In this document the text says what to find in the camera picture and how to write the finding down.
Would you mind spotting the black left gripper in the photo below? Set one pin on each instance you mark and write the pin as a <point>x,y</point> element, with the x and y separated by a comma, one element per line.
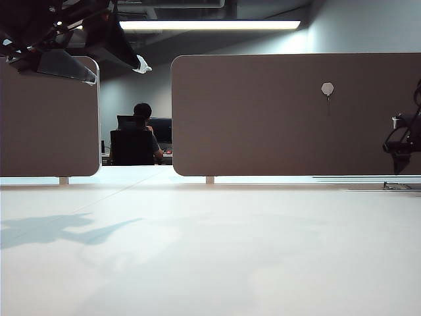
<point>33,23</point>

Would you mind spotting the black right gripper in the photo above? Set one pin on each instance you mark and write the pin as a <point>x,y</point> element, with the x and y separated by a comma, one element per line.
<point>412,125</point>

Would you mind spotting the brown desk divider panel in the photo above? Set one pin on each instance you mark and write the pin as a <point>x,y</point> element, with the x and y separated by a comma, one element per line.
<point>246,125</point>
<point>49,131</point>

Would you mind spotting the black office chair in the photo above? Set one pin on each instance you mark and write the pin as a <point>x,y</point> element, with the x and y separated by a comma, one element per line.
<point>131,148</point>

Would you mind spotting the black computer monitor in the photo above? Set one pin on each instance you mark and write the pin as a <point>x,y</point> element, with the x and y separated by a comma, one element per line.
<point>162,130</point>

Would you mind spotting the long ceiling light strip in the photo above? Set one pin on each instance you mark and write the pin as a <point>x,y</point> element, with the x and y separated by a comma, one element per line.
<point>210,25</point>

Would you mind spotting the white adhesive wall hook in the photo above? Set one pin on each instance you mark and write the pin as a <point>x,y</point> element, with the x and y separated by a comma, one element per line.
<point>328,89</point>

